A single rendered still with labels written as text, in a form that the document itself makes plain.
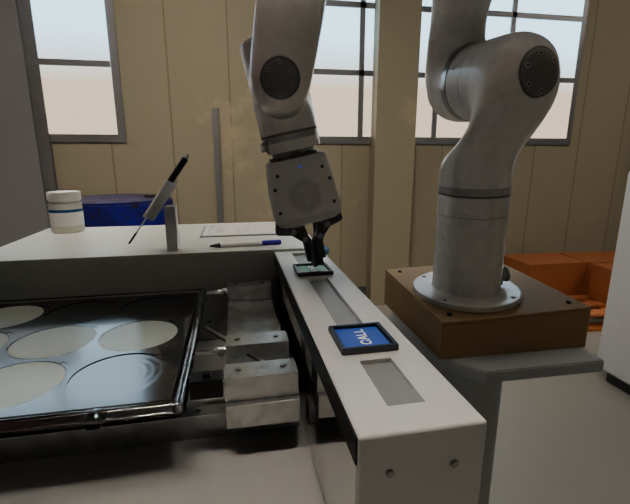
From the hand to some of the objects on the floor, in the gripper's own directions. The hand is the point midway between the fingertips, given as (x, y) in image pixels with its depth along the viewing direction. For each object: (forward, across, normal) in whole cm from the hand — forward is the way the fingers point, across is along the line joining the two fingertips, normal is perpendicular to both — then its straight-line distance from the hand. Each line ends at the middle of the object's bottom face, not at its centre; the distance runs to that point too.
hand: (315, 251), depth 65 cm
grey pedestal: (+105, -18, -4) cm, 107 cm away
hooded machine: (+141, -185, -69) cm, 243 cm away
